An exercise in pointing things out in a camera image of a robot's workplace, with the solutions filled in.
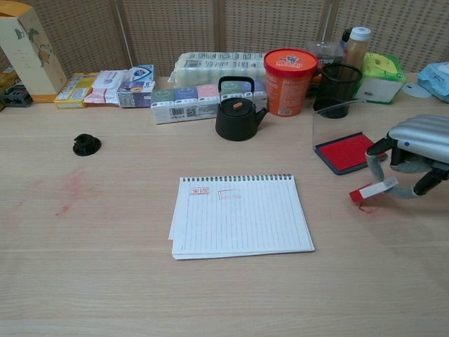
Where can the yellow snack box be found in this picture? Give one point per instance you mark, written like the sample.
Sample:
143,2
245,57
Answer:
75,91

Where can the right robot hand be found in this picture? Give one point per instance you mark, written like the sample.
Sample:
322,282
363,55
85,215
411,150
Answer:
424,137

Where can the red and white stamp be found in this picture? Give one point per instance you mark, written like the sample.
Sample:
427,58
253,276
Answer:
368,192

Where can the colourful tissue multipack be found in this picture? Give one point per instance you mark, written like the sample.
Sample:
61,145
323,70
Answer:
186,100

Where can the small purple box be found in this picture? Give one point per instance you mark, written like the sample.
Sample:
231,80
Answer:
135,94

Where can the gold foil pack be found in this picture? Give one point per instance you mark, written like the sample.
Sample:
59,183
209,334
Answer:
7,79

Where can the white-capped brown drink bottle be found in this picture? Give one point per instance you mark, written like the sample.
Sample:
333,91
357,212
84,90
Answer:
358,45

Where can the dark bottle black cap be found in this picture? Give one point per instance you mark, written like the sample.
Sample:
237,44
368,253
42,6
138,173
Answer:
345,38

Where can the tall cream and yellow box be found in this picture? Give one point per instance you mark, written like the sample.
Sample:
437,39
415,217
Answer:
28,59

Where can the black round small part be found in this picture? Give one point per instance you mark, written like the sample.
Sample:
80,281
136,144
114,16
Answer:
86,145

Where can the red ink pad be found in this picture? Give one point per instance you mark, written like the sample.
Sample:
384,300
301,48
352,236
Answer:
345,151

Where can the wicker folding screen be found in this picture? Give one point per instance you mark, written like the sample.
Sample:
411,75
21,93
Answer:
175,28

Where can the clear-wrapped paper towel pack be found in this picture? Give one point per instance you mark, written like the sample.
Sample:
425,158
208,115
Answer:
210,66

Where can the translucent round lid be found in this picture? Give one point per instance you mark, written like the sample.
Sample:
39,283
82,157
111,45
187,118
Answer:
415,90

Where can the orange lidded tub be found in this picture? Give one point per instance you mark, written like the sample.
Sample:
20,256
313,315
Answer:
287,87

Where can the blue and white box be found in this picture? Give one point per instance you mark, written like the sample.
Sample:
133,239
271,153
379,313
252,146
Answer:
142,73

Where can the dark grey small rack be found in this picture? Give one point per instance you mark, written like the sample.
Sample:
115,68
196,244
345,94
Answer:
15,98

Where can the green tissue pack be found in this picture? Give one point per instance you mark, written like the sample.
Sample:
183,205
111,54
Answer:
382,77

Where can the blue wet wipes pack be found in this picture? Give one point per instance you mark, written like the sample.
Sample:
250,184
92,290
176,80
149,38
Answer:
436,79

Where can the black teapot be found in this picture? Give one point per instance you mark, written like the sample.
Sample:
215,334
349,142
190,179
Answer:
236,123

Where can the white spiral notebook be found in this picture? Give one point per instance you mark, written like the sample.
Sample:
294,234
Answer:
242,217

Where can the black mesh pen cup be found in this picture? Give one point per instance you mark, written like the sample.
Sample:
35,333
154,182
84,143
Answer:
336,94

